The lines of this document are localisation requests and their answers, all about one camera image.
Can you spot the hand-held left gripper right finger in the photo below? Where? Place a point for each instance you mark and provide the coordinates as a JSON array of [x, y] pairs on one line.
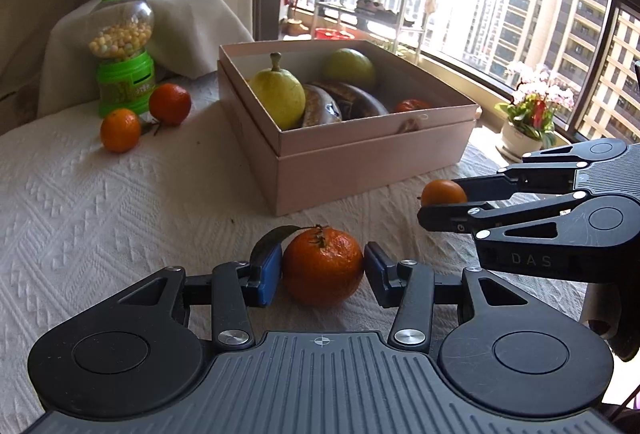
[[377, 279]]

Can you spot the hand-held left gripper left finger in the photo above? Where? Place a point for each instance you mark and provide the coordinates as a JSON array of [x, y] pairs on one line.
[[267, 274]]

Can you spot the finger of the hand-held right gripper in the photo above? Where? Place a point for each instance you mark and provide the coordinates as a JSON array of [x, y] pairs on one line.
[[500, 219], [540, 174]]

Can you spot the orange tangerine with leaf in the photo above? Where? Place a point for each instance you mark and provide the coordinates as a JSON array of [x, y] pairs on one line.
[[322, 271], [170, 103]]

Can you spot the small orange tangerine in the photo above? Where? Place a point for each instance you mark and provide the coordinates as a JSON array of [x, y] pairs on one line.
[[442, 192]]

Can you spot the pink cardboard box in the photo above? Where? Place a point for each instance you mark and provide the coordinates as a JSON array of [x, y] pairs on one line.
[[350, 163]]

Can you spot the brown spotted banana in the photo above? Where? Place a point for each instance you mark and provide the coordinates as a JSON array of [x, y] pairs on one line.
[[320, 107], [357, 101]]

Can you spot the green lemon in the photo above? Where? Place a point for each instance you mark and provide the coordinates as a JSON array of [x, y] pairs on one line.
[[350, 67]]

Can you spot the pink flowers in white pot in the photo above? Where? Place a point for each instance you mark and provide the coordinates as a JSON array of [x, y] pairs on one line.
[[532, 106]]

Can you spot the white textured tablecloth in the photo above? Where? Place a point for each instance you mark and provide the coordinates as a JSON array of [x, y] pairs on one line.
[[125, 214]]

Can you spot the yellow pear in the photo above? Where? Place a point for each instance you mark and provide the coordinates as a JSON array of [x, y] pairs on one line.
[[280, 96]]

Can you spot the metal balcony rack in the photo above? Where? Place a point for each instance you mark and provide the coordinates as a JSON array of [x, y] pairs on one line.
[[370, 6]]

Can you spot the green candy dispenser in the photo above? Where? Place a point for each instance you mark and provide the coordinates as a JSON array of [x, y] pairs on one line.
[[122, 78]]

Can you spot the red basin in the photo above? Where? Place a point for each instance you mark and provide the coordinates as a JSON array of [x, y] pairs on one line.
[[334, 34]]

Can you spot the cream cloth cover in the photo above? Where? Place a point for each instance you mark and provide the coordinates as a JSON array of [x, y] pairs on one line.
[[200, 23]]

